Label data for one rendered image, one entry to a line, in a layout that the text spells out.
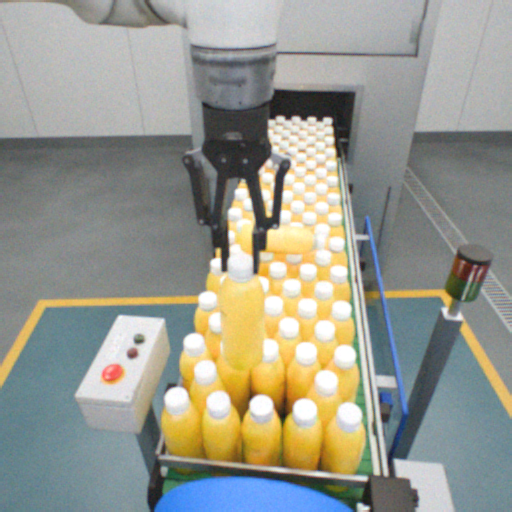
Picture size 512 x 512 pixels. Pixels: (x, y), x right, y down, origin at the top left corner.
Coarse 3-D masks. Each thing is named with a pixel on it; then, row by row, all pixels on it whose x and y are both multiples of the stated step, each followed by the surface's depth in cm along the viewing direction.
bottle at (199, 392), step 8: (216, 376) 75; (192, 384) 75; (200, 384) 74; (208, 384) 74; (216, 384) 75; (224, 384) 77; (192, 392) 75; (200, 392) 74; (208, 392) 74; (192, 400) 76; (200, 400) 74; (200, 408) 75; (200, 416) 77
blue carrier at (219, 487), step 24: (216, 480) 46; (240, 480) 46; (264, 480) 46; (168, 504) 48; (192, 504) 45; (216, 504) 44; (240, 504) 43; (264, 504) 43; (288, 504) 44; (312, 504) 45; (336, 504) 46
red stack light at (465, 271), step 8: (456, 256) 78; (456, 264) 78; (464, 264) 76; (456, 272) 78; (464, 272) 76; (472, 272) 76; (480, 272) 75; (464, 280) 77; (472, 280) 77; (480, 280) 77
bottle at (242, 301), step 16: (224, 288) 60; (240, 288) 59; (256, 288) 60; (224, 304) 60; (240, 304) 59; (256, 304) 60; (224, 320) 62; (240, 320) 61; (256, 320) 62; (224, 336) 65; (240, 336) 63; (256, 336) 64; (224, 352) 67; (240, 352) 65; (256, 352) 66; (240, 368) 67
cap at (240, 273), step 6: (228, 258) 59; (234, 258) 59; (240, 258) 59; (246, 258) 59; (228, 264) 58; (234, 264) 58; (240, 264) 58; (246, 264) 58; (252, 264) 58; (228, 270) 59; (234, 270) 57; (240, 270) 57; (246, 270) 57; (252, 270) 58; (234, 276) 58; (240, 276) 58; (246, 276) 58
